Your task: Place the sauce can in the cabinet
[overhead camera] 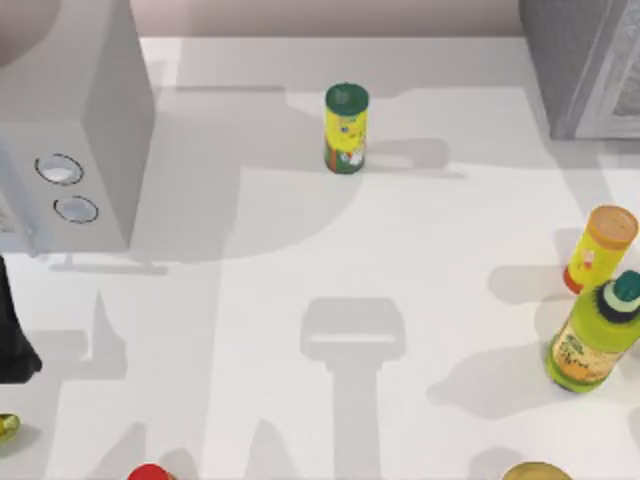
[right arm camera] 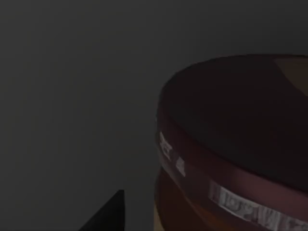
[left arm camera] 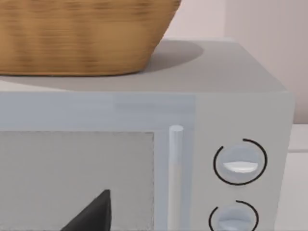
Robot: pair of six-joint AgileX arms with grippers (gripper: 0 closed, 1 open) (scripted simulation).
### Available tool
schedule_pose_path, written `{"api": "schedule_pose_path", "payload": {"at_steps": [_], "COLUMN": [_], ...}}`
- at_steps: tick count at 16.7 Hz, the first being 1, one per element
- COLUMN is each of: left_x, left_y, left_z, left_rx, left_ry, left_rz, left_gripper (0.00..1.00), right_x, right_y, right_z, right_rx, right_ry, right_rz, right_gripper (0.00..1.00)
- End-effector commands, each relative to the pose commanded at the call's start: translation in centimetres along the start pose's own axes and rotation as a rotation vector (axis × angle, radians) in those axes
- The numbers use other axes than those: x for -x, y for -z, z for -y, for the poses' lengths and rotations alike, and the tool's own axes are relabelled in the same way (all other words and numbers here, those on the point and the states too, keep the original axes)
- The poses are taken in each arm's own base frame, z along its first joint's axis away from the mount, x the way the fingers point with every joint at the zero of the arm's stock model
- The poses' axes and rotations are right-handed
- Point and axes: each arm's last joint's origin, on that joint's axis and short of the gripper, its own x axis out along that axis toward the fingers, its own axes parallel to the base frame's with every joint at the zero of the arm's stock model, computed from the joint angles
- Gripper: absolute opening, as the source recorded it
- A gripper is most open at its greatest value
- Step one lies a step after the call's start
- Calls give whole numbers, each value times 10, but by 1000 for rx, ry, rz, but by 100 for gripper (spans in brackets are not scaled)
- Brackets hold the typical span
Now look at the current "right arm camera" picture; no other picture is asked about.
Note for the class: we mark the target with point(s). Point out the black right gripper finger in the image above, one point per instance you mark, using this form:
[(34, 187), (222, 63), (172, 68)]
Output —
[(113, 214)]

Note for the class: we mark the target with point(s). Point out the dark red can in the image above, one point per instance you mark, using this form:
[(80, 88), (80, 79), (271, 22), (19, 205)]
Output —
[(231, 134)]

